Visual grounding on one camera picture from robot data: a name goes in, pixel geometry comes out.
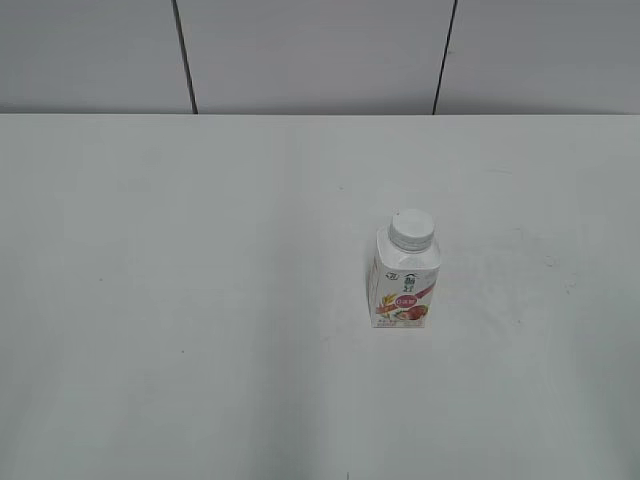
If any white yogurt drink bottle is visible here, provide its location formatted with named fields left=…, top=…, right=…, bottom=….
left=367, top=227, right=441, bottom=329

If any white ribbed bottle cap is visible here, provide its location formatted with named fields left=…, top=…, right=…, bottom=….
left=388, top=209, right=435, bottom=252

